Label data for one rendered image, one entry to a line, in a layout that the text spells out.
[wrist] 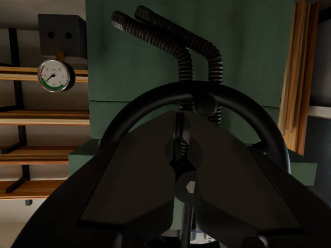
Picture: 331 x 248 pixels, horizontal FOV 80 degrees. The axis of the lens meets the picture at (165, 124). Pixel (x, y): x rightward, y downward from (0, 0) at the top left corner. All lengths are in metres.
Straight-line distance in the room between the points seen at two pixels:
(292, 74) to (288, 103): 0.24
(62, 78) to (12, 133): 3.02
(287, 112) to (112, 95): 1.65
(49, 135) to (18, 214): 1.31
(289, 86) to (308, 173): 1.39
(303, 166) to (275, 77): 0.23
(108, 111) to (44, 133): 2.79
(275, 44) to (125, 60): 0.33
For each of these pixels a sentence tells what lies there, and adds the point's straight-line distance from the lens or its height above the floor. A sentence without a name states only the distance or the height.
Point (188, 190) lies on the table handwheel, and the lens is 0.29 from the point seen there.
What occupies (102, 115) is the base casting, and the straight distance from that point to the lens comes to 0.48.
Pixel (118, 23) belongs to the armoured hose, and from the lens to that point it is 0.38.
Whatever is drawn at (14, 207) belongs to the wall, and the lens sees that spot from 3.85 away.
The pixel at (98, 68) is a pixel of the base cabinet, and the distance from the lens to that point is 0.48.
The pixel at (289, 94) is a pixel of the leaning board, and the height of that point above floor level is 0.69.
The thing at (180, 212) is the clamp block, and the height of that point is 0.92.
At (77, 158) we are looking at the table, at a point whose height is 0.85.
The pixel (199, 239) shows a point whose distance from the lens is 0.49.
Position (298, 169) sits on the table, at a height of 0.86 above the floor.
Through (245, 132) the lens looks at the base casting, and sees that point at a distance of 0.50.
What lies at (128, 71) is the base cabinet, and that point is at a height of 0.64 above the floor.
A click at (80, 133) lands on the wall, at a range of 3.08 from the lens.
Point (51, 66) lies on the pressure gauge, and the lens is 0.45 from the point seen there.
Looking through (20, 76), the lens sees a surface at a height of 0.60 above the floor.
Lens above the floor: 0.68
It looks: 10 degrees up
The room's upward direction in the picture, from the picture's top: 178 degrees counter-clockwise
